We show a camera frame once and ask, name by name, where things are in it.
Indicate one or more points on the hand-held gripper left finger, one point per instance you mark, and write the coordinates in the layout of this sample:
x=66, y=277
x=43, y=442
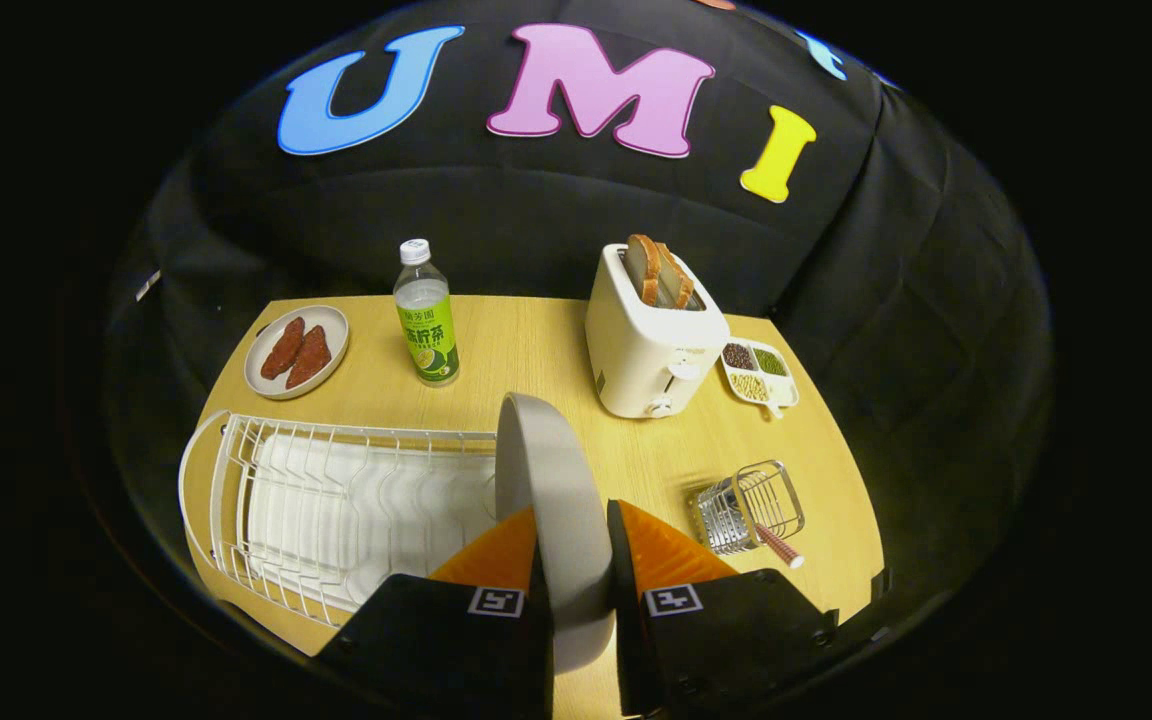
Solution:
x=476, y=660

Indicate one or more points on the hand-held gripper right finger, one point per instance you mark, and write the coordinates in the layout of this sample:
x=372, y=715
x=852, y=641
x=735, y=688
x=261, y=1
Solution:
x=716, y=650

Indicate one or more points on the beige round plate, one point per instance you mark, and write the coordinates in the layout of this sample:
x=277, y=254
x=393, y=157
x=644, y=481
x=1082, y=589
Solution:
x=556, y=520

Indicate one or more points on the white divided bean dish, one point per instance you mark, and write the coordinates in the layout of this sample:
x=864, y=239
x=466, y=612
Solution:
x=758, y=375

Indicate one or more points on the small grey plate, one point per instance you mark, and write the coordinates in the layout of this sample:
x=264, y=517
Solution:
x=334, y=330

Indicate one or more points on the white toaster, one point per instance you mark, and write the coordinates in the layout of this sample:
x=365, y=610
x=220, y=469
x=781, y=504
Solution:
x=646, y=350

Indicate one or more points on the green label drink bottle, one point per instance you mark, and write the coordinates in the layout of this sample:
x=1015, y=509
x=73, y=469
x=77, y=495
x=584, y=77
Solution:
x=426, y=330

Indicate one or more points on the brown meat piece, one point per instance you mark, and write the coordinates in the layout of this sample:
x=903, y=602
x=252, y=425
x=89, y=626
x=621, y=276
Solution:
x=281, y=350
x=309, y=358

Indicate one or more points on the toast slice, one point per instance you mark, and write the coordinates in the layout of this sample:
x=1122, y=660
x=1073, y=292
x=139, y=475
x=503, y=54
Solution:
x=642, y=268
x=676, y=280

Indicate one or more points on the silver clip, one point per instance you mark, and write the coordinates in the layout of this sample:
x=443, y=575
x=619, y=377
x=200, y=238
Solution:
x=148, y=286

